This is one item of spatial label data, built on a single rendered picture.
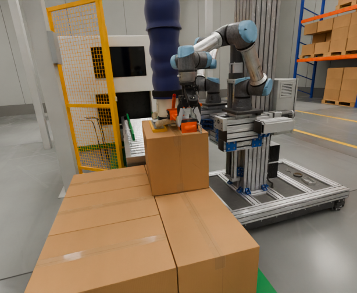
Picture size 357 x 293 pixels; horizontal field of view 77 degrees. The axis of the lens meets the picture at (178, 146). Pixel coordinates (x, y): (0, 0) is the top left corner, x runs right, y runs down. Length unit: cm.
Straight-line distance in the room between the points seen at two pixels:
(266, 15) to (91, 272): 198
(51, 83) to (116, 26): 845
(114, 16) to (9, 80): 487
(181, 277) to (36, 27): 249
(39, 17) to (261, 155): 246
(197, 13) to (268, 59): 1001
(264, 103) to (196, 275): 146
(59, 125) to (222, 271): 222
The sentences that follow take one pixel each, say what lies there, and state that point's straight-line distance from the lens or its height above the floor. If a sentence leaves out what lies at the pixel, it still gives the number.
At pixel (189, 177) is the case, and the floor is 65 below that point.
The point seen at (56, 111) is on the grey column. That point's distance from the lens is 277.
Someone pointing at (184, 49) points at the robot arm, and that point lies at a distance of 107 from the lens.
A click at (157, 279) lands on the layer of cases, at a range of 110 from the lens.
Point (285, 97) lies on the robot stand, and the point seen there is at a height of 109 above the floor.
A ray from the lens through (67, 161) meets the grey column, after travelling 290.
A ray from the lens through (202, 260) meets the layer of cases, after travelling 111.
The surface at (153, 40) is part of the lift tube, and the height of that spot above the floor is 153.
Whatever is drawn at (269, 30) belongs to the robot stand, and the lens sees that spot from 207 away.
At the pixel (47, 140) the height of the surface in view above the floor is 17.
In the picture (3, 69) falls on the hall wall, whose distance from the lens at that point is 1143.
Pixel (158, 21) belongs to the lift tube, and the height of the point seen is 163.
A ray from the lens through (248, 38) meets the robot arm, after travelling 142.
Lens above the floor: 132
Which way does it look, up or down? 18 degrees down
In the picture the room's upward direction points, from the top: 3 degrees counter-clockwise
